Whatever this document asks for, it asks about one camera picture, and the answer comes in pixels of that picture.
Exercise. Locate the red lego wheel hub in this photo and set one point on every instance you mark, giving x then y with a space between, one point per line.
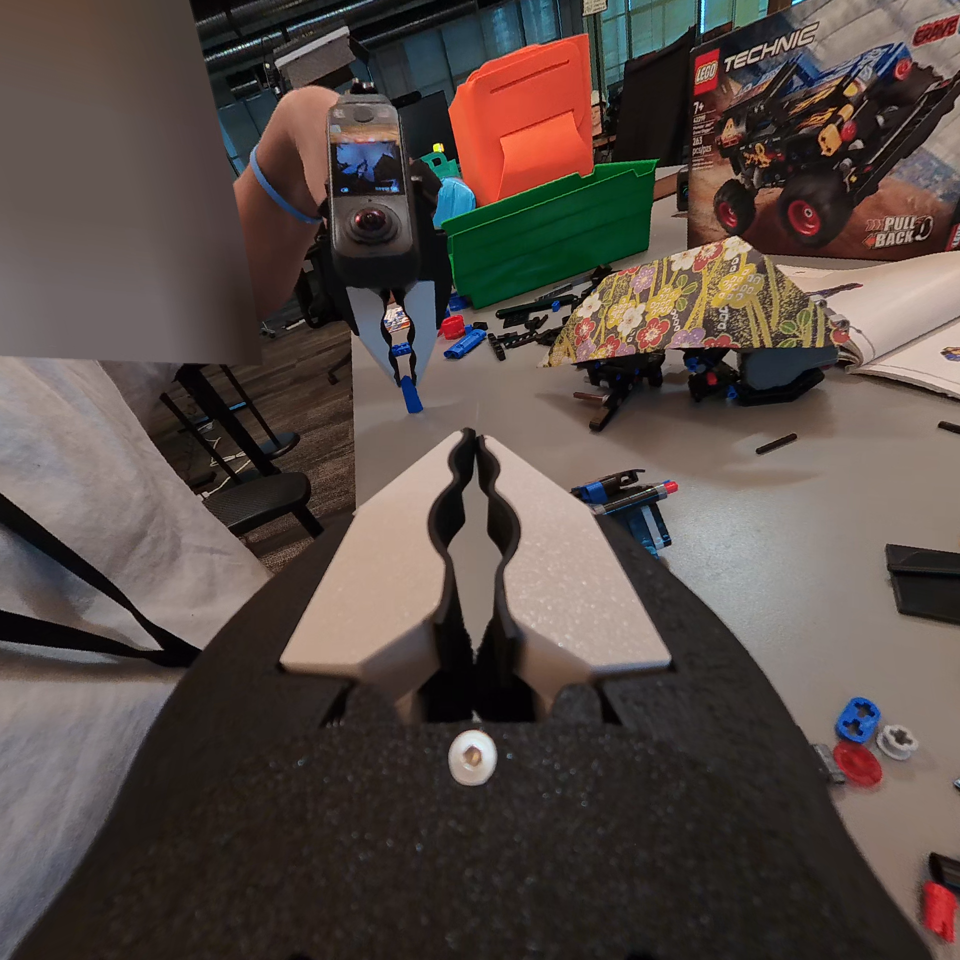
452 328

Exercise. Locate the small blue lego pin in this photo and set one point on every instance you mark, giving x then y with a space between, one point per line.
411 396

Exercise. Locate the short black lego axle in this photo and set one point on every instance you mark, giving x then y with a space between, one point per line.
776 444

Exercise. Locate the green plastic bin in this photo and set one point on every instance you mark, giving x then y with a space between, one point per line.
547 240

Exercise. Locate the light blue plastic bag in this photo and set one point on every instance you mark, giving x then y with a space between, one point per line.
454 204

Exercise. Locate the person's white shirt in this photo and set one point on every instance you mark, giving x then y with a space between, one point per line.
90 540

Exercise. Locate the open instruction booklet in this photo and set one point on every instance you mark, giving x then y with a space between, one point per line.
900 322

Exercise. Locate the black lego vehicle chassis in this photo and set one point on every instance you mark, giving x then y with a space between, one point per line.
772 375

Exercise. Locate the grey lego bush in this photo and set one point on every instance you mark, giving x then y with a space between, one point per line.
897 741

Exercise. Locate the blue wristband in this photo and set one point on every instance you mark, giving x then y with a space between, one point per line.
281 187

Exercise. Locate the green plastic basket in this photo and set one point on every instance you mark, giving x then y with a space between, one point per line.
436 163

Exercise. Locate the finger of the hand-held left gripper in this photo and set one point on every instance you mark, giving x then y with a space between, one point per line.
424 322
371 319

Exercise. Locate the blue lego axle connector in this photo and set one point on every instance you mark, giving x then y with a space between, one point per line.
856 720

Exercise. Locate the orange plastic bin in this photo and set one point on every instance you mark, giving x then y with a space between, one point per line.
525 112

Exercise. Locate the studio light panel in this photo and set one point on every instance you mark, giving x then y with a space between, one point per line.
319 56

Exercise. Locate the person's left forearm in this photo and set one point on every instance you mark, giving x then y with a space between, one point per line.
270 247

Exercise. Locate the blue lego connector block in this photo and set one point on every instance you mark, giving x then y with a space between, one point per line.
465 343

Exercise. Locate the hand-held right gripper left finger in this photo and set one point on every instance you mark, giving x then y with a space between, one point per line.
375 592

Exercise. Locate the blue black lego subassembly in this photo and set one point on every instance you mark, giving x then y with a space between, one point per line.
630 502

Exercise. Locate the black mesh office chair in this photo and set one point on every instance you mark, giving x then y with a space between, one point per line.
259 499

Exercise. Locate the person's left hand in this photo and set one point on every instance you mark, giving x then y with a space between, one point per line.
304 142

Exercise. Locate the red round lego piece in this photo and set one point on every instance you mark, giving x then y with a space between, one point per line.
859 765

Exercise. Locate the black lego panel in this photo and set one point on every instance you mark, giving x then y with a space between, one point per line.
926 581

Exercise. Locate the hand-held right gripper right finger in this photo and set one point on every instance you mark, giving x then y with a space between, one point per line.
577 592

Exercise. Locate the floral patterned paper sheet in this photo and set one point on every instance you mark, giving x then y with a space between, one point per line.
682 307

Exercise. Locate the pile of black lego pieces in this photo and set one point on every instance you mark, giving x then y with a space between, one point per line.
525 322

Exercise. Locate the lego set cardboard box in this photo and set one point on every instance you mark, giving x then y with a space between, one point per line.
825 142

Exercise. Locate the red lego pin piece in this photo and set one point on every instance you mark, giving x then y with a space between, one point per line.
937 907

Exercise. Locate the black curved lego piece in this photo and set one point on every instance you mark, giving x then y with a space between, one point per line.
946 870

